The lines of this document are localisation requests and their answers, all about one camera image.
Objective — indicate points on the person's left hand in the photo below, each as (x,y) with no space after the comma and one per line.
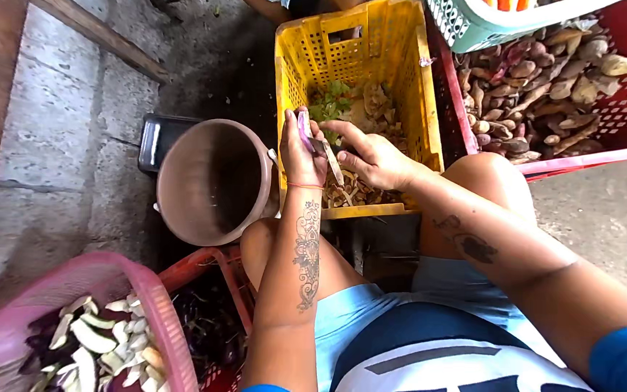
(303,169)

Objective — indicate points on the person's right hand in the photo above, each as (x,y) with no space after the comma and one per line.
(388,163)

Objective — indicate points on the person's right thumb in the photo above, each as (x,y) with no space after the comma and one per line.
(355,164)

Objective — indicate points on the person's left thumb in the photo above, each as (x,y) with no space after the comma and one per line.
(290,126)

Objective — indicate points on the person's right index finger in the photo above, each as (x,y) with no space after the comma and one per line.
(349,131)

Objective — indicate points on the person's left fingers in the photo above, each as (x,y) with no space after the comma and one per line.
(319,139)

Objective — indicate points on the knife with dark blade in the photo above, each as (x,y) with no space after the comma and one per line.
(319,145)

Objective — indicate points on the peeled purple root vegetable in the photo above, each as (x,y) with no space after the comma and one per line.
(303,130)

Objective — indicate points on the person's left forearm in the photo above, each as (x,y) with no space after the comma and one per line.
(286,283)

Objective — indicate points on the person's right forearm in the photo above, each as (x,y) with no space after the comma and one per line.
(498,234)

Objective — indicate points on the long strip of peel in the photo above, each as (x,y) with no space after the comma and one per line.
(333,164)

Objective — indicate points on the green leaves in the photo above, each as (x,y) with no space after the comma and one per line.
(331,101)

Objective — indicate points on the yellow plastic crate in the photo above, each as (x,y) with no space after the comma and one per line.
(430,103)

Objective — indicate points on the brown plastic bucket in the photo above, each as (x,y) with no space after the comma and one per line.
(175,179)

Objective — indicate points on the person's legs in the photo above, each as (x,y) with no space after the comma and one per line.
(490,174)

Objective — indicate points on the black rectangular tray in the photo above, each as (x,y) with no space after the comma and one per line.
(151,142)

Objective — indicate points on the mint green plastic basket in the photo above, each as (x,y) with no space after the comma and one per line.
(458,27)

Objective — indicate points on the orange-red plastic crate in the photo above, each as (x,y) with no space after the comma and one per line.
(232,277)

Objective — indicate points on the person's body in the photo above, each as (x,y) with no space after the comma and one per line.
(428,332)

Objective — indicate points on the pile of sweet potatoes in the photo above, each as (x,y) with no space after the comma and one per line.
(531,103)

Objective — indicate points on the orange carrots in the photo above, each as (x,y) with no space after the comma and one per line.
(504,4)

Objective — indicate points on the wooden pole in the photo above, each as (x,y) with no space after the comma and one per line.
(101,39)

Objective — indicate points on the pink plastic basket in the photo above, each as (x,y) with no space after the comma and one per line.
(150,286)

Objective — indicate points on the pile of dark eggplants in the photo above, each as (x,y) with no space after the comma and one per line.
(215,332)

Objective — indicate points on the pile of cut vegetables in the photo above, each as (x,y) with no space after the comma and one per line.
(91,335)

